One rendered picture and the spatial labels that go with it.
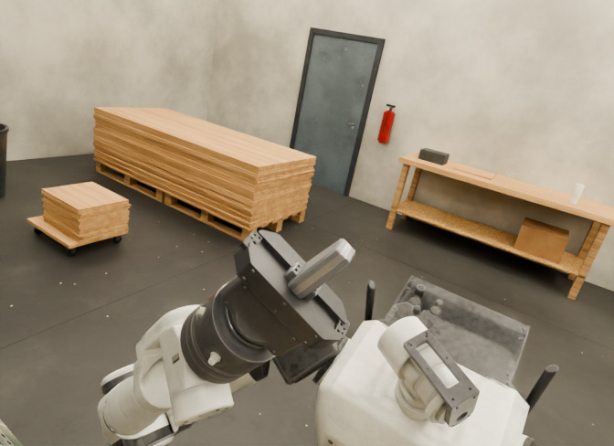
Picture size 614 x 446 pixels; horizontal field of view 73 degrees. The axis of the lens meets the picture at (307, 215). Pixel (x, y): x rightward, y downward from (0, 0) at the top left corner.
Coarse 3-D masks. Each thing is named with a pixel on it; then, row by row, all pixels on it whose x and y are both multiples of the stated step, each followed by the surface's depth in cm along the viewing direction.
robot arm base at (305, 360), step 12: (300, 348) 63; (324, 348) 63; (336, 348) 63; (276, 360) 63; (288, 360) 63; (300, 360) 62; (312, 360) 62; (324, 360) 62; (288, 372) 62; (300, 372) 62; (312, 372) 63
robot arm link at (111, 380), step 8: (128, 368) 64; (112, 376) 64; (120, 376) 63; (128, 376) 64; (248, 376) 65; (104, 384) 64; (112, 384) 63; (232, 384) 65; (240, 384) 65; (248, 384) 66; (104, 392) 65; (232, 392) 66; (168, 416) 64; (176, 432) 64; (160, 440) 61; (168, 440) 63
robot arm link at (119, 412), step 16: (128, 384) 54; (112, 400) 56; (128, 400) 53; (112, 416) 55; (128, 416) 54; (144, 416) 53; (160, 416) 63; (112, 432) 58; (128, 432) 57; (144, 432) 61; (160, 432) 62
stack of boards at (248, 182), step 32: (96, 128) 485; (128, 128) 451; (160, 128) 438; (192, 128) 469; (224, 128) 504; (96, 160) 496; (128, 160) 464; (160, 160) 437; (192, 160) 413; (224, 160) 389; (256, 160) 388; (288, 160) 412; (160, 192) 450; (192, 192) 421; (224, 192) 396; (256, 192) 381; (288, 192) 427; (256, 224) 398
